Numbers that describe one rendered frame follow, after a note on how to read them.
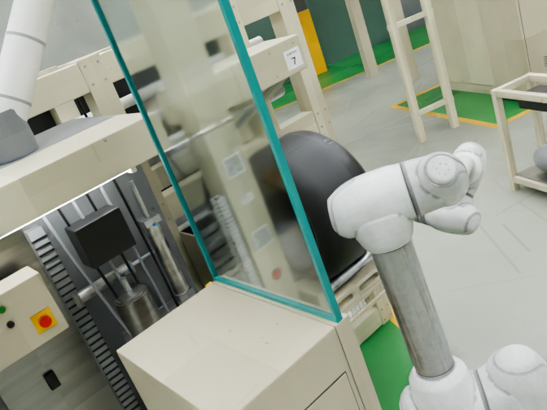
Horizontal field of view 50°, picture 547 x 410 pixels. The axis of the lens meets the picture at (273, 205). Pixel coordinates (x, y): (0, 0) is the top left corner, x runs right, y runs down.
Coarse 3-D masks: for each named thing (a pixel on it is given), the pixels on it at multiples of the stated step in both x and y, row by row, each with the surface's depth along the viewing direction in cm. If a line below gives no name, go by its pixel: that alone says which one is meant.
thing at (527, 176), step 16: (528, 80) 415; (544, 80) 402; (496, 96) 409; (512, 96) 393; (528, 96) 378; (544, 96) 366; (496, 112) 417; (544, 128) 430; (544, 144) 433; (512, 160) 428; (544, 160) 406; (512, 176) 432; (528, 176) 422; (544, 176) 414
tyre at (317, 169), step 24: (288, 144) 218; (312, 144) 216; (336, 144) 218; (312, 168) 208; (336, 168) 210; (360, 168) 215; (312, 192) 205; (312, 216) 208; (336, 240) 209; (336, 264) 217
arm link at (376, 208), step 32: (352, 192) 131; (384, 192) 128; (352, 224) 131; (384, 224) 130; (384, 256) 135; (416, 256) 138; (384, 288) 142; (416, 288) 138; (416, 320) 140; (416, 352) 144; (448, 352) 145; (416, 384) 148; (448, 384) 144; (480, 384) 147
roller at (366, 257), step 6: (366, 252) 237; (360, 258) 235; (366, 258) 235; (372, 258) 237; (354, 264) 232; (360, 264) 233; (348, 270) 230; (354, 270) 231; (336, 276) 228; (342, 276) 228; (348, 276) 229; (330, 282) 226; (336, 282) 226; (342, 282) 227; (336, 288) 226
